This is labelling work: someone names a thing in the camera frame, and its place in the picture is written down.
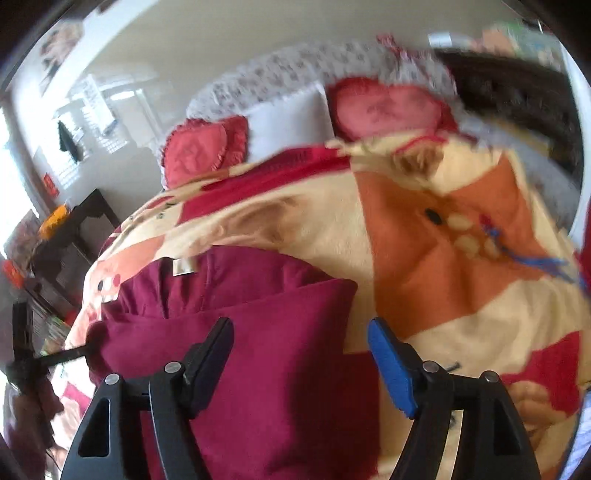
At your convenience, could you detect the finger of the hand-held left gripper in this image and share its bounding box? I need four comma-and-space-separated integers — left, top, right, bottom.
7, 300, 93, 388

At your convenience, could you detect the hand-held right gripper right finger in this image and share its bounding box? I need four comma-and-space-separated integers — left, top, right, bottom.
367, 318, 541, 480

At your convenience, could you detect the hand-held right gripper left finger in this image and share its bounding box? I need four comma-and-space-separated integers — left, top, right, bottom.
60, 316, 236, 480

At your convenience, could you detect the maroon knit garment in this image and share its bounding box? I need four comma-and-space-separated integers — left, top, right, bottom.
85, 244, 393, 480

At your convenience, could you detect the printed fleece blanket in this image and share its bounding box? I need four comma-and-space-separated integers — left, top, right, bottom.
51, 134, 591, 480

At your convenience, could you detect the orange yellow object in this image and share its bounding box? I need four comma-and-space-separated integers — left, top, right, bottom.
39, 203, 70, 241

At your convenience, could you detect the dark wooden side table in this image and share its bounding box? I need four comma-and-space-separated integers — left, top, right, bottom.
28, 188, 123, 305

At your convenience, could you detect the red heart pillow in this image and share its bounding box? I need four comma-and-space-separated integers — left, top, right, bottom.
159, 115, 250, 190
328, 76, 462, 141

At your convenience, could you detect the dark hanging cloth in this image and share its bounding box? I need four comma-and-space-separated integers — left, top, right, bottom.
56, 121, 83, 162

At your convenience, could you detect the white pillow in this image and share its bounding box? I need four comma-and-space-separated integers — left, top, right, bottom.
242, 83, 333, 162

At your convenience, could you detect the floral bedding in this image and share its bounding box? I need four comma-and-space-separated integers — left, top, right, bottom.
185, 34, 458, 121

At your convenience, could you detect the dark carved wooden headboard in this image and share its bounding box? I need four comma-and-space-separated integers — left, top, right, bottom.
434, 48, 585, 176

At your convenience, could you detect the pile of household clutter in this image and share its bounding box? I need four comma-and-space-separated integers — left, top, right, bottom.
480, 21, 564, 70

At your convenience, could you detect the wall poster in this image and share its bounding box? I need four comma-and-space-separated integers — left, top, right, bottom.
37, 21, 86, 95

